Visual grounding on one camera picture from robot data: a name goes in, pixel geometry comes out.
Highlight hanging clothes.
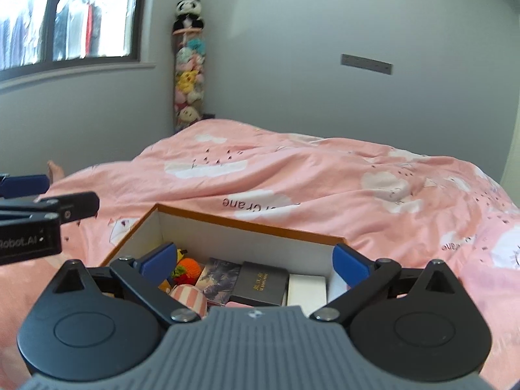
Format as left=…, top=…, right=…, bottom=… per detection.
left=0, top=0, right=104, bottom=70

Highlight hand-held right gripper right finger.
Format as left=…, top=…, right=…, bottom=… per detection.
left=309, top=244, right=460, bottom=321

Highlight orange crochet toy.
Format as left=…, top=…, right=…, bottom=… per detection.
left=171, top=257, right=204, bottom=286

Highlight black box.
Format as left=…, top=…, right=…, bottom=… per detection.
left=231, top=261, right=290, bottom=307

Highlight pink printed blanket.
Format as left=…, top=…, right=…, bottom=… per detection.
left=0, top=119, right=520, bottom=390

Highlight window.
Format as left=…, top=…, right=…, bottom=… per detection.
left=0, top=0, right=157, bottom=90

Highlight clear tube of plush toys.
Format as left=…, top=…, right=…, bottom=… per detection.
left=173, top=28, right=209, bottom=133

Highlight dark picture card box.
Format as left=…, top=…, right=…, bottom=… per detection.
left=195, top=257, right=242, bottom=305

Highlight white box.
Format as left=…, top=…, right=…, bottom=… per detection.
left=287, top=274, right=328, bottom=307

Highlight panda plush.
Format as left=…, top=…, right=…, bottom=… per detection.
left=174, top=0, right=205, bottom=31

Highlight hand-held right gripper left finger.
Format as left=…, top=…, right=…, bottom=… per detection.
left=51, top=242, right=204, bottom=324

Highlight white bunny plush striped pink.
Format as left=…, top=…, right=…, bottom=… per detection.
left=168, top=284, right=208, bottom=318

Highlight orange cardboard box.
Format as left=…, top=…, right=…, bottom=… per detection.
left=99, top=203, right=350, bottom=309

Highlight grey wall socket strip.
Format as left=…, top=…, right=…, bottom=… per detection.
left=340, top=54, right=394, bottom=76

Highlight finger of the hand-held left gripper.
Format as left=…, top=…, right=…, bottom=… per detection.
left=0, top=192, right=101, bottom=224
left=0, top=174, right=50, bottom=199

